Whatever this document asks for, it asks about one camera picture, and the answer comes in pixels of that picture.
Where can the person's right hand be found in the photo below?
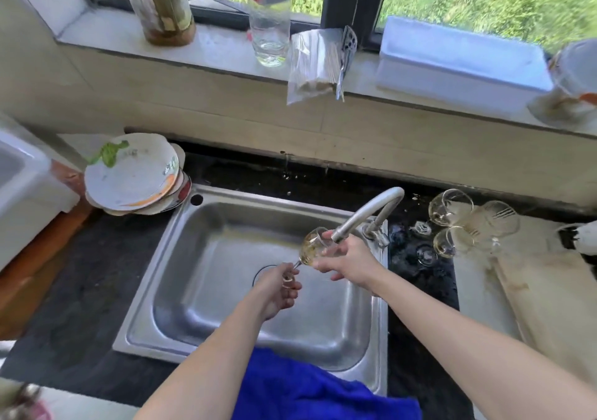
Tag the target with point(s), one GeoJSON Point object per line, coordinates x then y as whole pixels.
{"type": "Point", "coordinates": [354, 261]}

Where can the person's left hand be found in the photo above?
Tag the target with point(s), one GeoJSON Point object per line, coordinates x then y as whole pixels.
{"type": "Point", "coordinates": [273, 291]}

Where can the person's left thumb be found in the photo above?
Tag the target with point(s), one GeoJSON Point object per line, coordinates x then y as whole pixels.
{"type": "Point", "coordinates": [287, 270]}

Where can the person's right thumb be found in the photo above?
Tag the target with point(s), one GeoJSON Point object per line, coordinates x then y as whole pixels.
{"type": "Point", "coordinates": [336, 238]}

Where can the clear wine glass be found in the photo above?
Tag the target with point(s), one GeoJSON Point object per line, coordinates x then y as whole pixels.
{"type": "Point", "coordinates": [312, 247]}
{"type": "Point", "coordinates": [499, 219]}
{"type": "Point", "coordinates": [450, 206]}
{"type": "Point", "coordinates": [447, 243]}

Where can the person's right forearm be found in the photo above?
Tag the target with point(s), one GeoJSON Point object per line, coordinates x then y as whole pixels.
{"type": "Point", "coordinates": [466, 340]}

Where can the person's left forearm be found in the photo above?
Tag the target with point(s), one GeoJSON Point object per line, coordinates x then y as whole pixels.
{"type": "Point", "coordinates": [210, 363]}

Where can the silver metal faucet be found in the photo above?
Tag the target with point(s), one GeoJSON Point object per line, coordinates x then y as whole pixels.
{"type": "Point", "coordinates": [373, 205]}

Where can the stainless steel sink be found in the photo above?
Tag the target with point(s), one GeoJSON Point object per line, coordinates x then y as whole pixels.
{"type": "Point", "coordinates": [210, 266]}

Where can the blue cloth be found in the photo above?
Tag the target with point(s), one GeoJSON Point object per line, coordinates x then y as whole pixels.
{"type": "Point", "coordinates": [303, 387]}

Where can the stack of dirty plates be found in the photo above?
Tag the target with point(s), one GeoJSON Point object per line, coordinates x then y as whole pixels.
{"type": "Point", "coordinates": [179, 191]}

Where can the plastic bag of sticks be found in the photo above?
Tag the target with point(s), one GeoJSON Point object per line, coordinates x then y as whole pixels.
{"type": "Point", "coordinates": [310, 65]}

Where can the white bowl with orange stain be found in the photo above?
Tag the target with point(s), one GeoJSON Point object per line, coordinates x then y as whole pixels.
{"type": "Point", "coordinates": [133, 177]}

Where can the metal peeler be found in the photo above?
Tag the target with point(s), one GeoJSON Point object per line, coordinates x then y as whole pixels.
{"type": "Point", "coordinates": [347, 51]}

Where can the white foam box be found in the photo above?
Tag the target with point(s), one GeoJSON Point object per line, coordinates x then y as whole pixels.
{"type": "Point", "coordinates": [457, 65]}

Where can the green vegetable scrap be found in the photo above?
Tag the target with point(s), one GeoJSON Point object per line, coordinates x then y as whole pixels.
{"type": "Point", "coordinates": [109, 153]}

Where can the clear plastic bottle red label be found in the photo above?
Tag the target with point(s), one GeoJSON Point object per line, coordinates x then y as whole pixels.
{"type": "Point", "coordinates": [269, 28]}

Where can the wooden cutting board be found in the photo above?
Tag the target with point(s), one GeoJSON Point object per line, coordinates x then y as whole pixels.
{"type": "Point", "coordinates": [550, 303]}

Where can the black and white object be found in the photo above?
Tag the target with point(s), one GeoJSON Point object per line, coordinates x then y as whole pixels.
{"type": "Point", "coordinates": [580, 242]}

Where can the orange wooden board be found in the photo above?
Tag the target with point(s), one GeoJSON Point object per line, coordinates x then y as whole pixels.
{"type": "Point", "coordinates": [42, 256]}

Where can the white plastic container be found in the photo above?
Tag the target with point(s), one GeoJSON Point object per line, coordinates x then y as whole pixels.
{"type": "Point", "coordinates": [23, 191]}

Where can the white stained cup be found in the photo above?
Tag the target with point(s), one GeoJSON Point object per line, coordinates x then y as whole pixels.
{"type": "Point", "coordinates": [571, 84]}

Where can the bottle with brown liquid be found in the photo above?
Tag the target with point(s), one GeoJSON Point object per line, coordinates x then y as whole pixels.
{"type": "Point", "coordinates": [161, 9]}

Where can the black window frame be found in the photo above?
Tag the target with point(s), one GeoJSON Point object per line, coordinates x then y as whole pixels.
{"type": "Point", "coordinates": [345, 0]}

